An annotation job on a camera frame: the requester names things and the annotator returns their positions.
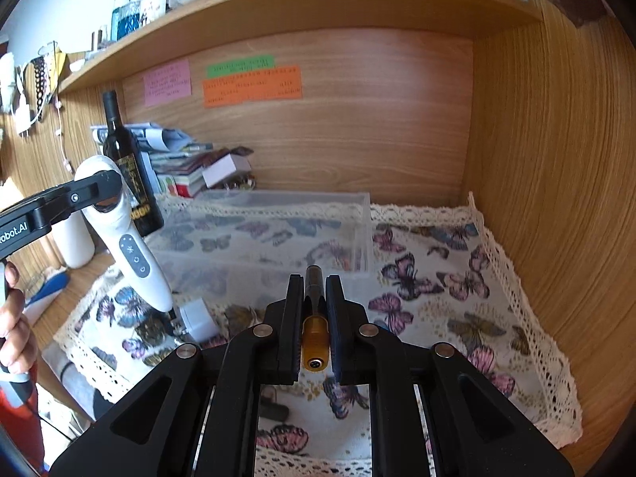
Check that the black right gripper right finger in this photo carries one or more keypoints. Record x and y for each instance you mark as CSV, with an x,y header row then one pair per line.
x,y
432,412

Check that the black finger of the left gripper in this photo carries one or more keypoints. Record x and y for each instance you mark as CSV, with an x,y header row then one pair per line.
x,y
59,202

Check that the pink paper note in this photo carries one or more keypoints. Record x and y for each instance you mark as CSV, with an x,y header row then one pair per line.
x,y
167,83

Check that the person's left hand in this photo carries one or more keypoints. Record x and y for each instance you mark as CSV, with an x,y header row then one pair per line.
x,y
20,349

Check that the stack of books and papers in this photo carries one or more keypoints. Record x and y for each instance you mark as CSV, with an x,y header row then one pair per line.
x,y
174,162

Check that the green paper note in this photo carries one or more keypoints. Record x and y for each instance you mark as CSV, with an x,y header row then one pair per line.
x,y
240,65

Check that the white cylindrical container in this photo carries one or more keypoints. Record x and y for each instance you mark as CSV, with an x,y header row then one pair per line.
x,y
74,241

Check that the black and gold tube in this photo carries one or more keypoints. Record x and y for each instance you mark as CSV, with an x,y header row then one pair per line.
x,y
315,340

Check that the white handheld massager device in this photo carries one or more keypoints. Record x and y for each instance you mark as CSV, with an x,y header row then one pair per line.
x,y
111,218

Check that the small white box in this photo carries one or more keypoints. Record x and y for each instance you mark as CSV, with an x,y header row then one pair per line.
x,y
226,168

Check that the dark wine bottle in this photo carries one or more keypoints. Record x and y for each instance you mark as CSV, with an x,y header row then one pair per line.
x,y
122,147

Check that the black small device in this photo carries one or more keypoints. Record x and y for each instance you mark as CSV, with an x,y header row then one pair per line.
x,y
269,406

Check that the orange paper note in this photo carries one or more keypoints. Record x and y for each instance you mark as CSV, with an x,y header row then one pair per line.
x,y
280,83

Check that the wooden shelf board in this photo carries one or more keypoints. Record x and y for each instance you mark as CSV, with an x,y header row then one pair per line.
x,y
203,24

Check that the clear plastic storage box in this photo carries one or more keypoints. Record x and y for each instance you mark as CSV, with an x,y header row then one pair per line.
x,y
240,248

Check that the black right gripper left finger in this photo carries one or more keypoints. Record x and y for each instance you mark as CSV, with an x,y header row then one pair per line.
x,y
196,413

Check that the blue glass bottle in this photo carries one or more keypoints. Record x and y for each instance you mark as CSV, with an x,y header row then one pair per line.
x,y
125,18

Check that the butterfly print lace cloth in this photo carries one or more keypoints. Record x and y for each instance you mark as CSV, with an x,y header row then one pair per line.
x,y
437,275

